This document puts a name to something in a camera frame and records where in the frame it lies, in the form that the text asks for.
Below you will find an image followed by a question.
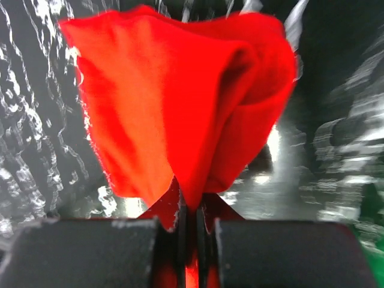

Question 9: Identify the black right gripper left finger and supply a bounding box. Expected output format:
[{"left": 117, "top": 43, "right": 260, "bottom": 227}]
[{"left": 139, "top": 179, "right": 187, "bottom": 287}]

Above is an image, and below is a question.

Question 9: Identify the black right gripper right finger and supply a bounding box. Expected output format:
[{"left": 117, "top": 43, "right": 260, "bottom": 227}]
[{"left": 196, "top": 194, "right": 244, "bottom": 288}]

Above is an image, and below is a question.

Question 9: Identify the red t shirt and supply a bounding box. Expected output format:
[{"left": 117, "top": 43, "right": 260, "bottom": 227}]
[{"left": 59, "top": 6, "right": 296, "bottom": 209}]

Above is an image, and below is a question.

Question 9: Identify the black marbled table mat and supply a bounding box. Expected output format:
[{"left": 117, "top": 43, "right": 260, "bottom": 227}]
[{"left": 1, "top": 1, "right": 383, "bottom": 250}]

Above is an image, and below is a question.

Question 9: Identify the green plastic tray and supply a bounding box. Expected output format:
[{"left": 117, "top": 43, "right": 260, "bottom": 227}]
[{"left": 353, "top": 184, "right": 383, "bottom": 287}]

